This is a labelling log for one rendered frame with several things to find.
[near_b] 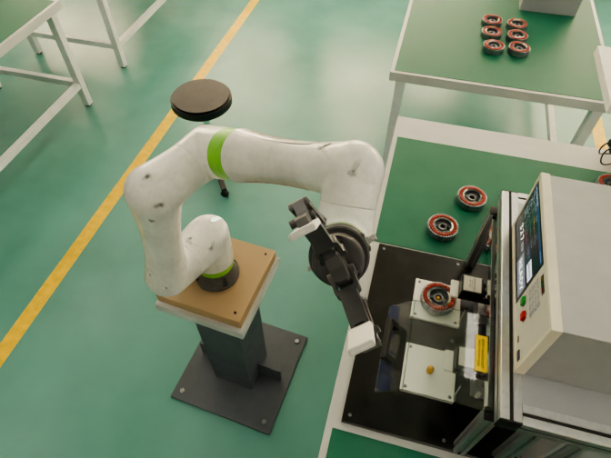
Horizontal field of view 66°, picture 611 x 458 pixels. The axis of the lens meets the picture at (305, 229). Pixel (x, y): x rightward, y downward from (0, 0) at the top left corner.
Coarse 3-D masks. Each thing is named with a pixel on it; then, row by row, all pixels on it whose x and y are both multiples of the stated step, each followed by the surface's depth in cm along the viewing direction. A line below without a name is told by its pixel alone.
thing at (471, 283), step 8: (464, 280) 141; (472, 280) 141; (480, 280) 141; (456, 288) 144; (464, 288) 140; (472, 288) 140; (480, 288) 140; (456, 296) 143; (464, 296) 141; (472, 296) 140; (480, 296) 139
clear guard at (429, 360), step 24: (408, 312) 120; (432, 312) 118; (456, 312) 118; (408, 336) 114; (432, 336) 114; (456, 336) 114; (408, 360) 110; (432, 360) 110; (456, 360) 110; (384, 384) 111; (408, 384) 107; (432, 384) 107; (456, 384) 107; (480, 384) 107; (480, 408) 103
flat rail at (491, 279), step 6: (492, 216) 141; (492, 222) 140; (492, 228) 139; (492, 234) 137; (492, 240) 136; (492, 246) 134; (492, 252) 133; (492, 258) 132; (492, 264) 130; (492, 270) 129; (492, 276) 128; (492, 282) 127; (492, 288) 126; (492, 294) 124; (492, 300) 123; (486, 306) 125; (492, 306) 122; (486, 312) 124; (492, 312) 121
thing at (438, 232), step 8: (432, 216) 175; (440, 216) 175; (448, 216) 175; (432, 224) 172; (440, 224) 174; (448, 224) 175; (456, 224) 173; (432, 232) 171; (440, 232) 170; (448, 232) 171; (456, 232) 171; (440, 240) 171; (448, 240) 172
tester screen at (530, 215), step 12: (528, 204) 119; (528, 216) 117; (516, 228) 125; (528, 228) 115; (516, 240) 123; (528, 240) 113; (540, 240) 104; (516, 252) 121; (540, 252) 103; (516, 264) 118; (540, 264) 101; (516, 276) 116; (516, 288) 114
